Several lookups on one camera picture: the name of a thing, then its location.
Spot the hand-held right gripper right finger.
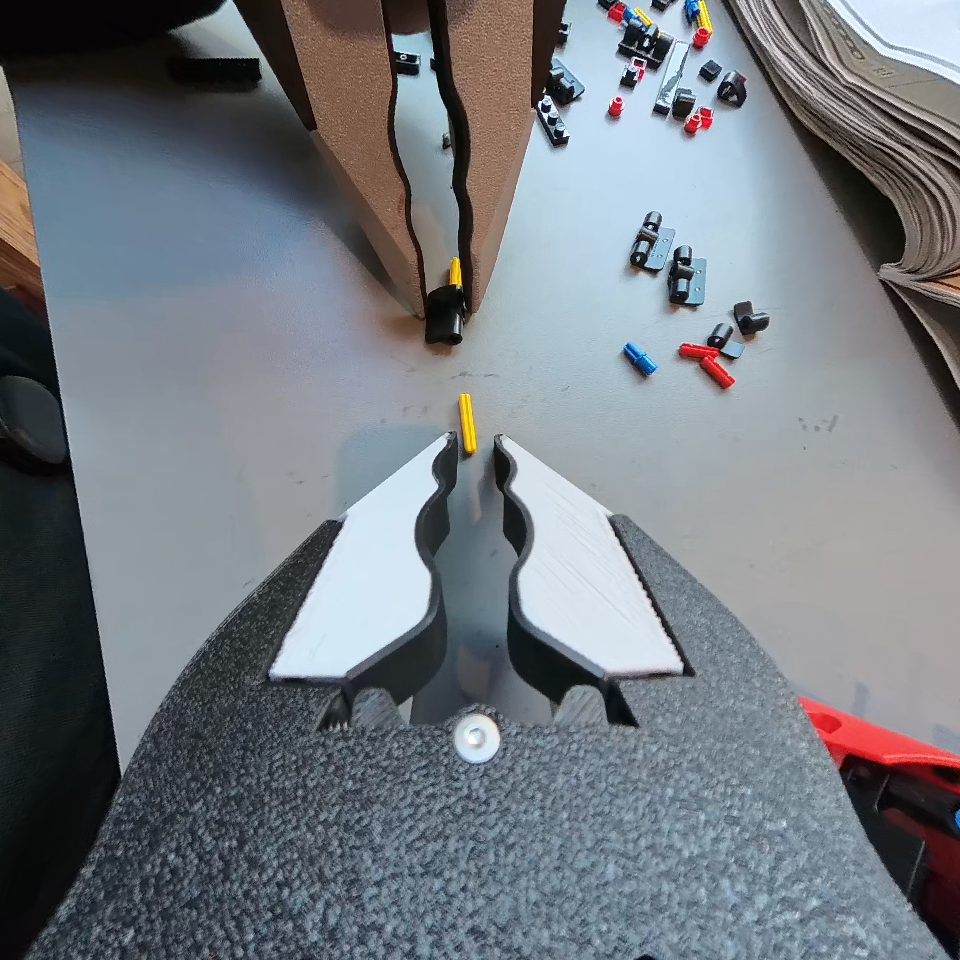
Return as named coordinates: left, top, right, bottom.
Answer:
left=493, top=435, right=687, bottom=708

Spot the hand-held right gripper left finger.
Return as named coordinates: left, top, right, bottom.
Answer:
left=268, top=432, right=460, bottom=704

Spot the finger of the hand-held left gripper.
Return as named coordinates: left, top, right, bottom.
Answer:
left=281, top=0, right=430, bottom=321
left=426, top=0, right=539, bottom=316

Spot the pile of small toy bricks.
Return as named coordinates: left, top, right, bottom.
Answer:
left=390, top=0, right=750, bottom=150

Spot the black toy clip plate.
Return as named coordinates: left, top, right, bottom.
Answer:
left=666, top=245, right=709, bottom=308
left=627, top=211, right=677, bottom=273

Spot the black toy axle connector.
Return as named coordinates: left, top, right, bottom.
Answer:
left=423, top=285, right=468, bottom=347

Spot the partly built toy car model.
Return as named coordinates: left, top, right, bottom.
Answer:
left=798, top=696, right=960, bottom=912

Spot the instruction booklet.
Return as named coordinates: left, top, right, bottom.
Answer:
left=723, top=0, right=960, bottom=391

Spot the person's lap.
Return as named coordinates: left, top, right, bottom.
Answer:
left=0, top=288, right=123, bottom=960

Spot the round grey knob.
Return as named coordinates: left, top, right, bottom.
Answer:
left=0, top=375, right=70, bottom=468

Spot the wooden post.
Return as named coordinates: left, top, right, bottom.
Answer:
left=0, top=159, right=46, bottom=301

